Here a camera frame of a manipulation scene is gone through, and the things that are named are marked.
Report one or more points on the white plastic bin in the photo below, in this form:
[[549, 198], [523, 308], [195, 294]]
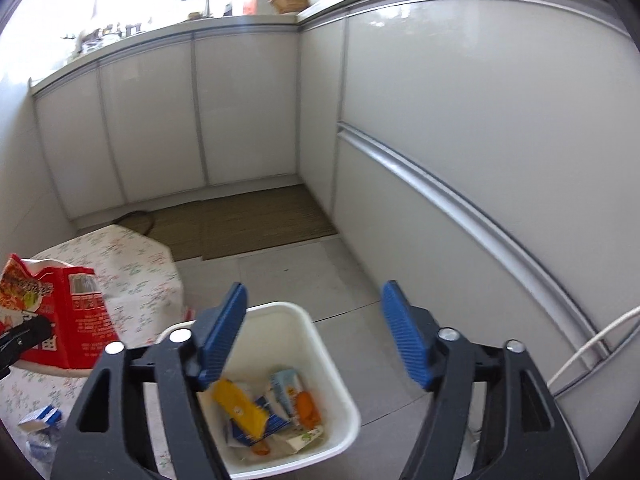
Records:
[[300, 330]]

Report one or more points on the crumpled clear plastic wrapper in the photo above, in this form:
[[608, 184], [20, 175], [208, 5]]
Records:
[[40, 447]]

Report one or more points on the blue white carton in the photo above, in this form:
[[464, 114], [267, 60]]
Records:
[[274, 419]]

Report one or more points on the white kitchen cabinet unit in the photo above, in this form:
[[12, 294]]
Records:
[[450, 110]]

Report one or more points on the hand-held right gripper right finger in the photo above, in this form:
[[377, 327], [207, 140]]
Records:
[[405, 340]]

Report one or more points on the small orange peel piece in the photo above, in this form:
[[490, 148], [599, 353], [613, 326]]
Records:
[[260, 449]]

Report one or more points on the floral tablecloth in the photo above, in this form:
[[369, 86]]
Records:
[[135, 270]]

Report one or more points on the woven basket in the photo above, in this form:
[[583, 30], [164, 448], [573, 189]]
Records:
[[287, 2]]

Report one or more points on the pale blue drink carton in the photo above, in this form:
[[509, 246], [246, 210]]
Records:
[[282, 387]]

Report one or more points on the yellow snack packet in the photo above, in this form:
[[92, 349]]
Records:
[[240, 405]]

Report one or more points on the red snack bag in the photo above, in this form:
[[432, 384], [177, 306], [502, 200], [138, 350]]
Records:
[[75, 310]]

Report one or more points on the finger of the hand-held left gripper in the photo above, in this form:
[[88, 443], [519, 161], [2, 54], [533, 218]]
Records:
[[30, 332]]

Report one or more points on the brown woven floor mat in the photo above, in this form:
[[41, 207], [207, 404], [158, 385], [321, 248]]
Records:
[[270, 220], [175, 230]]

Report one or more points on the small blue white box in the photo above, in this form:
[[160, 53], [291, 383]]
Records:
[[45, 416]]

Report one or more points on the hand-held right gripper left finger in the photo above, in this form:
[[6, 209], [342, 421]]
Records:
[[222, 332]]

